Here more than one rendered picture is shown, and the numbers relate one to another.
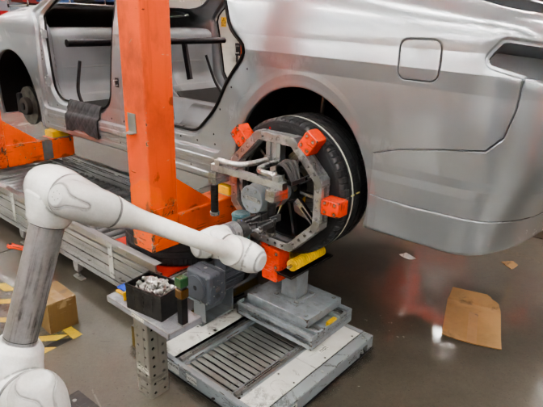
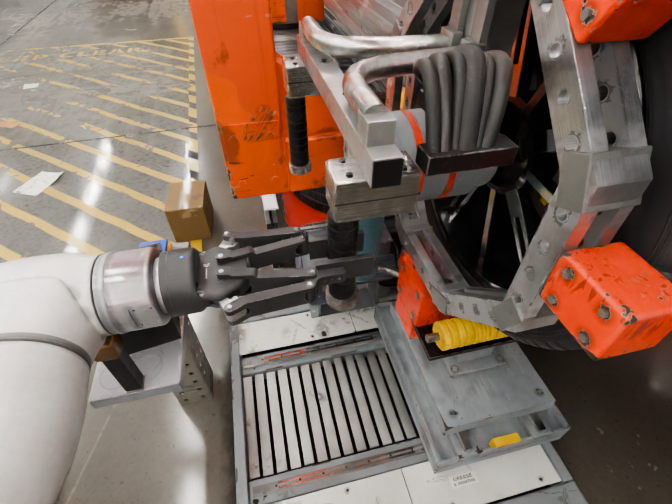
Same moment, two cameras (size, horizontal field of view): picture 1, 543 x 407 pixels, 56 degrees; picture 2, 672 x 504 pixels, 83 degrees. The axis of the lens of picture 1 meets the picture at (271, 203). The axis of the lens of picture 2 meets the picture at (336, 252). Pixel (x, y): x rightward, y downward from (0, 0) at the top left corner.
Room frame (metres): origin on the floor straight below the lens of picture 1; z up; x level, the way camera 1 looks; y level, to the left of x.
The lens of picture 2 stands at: (1.67, -0.19, 1.15)
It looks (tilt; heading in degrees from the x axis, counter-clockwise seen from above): 44 degrees down; 36
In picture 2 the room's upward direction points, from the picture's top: straight up
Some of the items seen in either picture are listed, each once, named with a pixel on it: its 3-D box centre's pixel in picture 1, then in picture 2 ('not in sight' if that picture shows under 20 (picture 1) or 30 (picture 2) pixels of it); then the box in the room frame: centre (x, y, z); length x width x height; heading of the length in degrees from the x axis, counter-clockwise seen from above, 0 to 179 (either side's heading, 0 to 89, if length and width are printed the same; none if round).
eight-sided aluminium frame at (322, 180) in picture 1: (276, 190); (459, 150); (2.23, -0.02, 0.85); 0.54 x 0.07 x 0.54; 50
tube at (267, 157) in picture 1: (243, 153); (375, 9); (2.21, 0.13, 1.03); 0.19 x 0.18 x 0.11; 140
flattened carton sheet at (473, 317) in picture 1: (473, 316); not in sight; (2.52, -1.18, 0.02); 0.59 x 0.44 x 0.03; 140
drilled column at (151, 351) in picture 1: (151, 350); (178, 351); (1.88, 0.51, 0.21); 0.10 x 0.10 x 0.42; 50
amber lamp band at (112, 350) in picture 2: (182, 292); (105, 344); (1.73, 0.34, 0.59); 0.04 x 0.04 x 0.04; 50
